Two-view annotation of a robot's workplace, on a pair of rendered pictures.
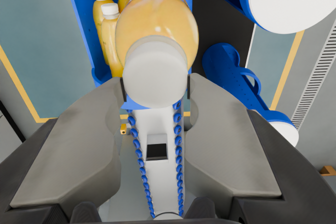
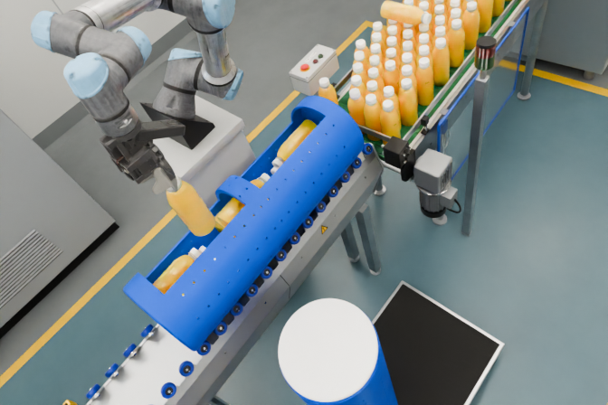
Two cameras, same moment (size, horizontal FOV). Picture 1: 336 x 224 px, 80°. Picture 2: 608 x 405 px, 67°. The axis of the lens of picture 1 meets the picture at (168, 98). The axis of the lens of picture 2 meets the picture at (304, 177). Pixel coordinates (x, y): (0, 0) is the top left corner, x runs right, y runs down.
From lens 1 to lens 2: 108 cm
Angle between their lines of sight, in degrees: 66
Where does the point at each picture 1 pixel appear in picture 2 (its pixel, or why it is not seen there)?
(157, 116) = not seen: outside the picture
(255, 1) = (286, 334)
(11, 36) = (109, 301)
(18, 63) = (73, 328)
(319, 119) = not seen: outside the picture
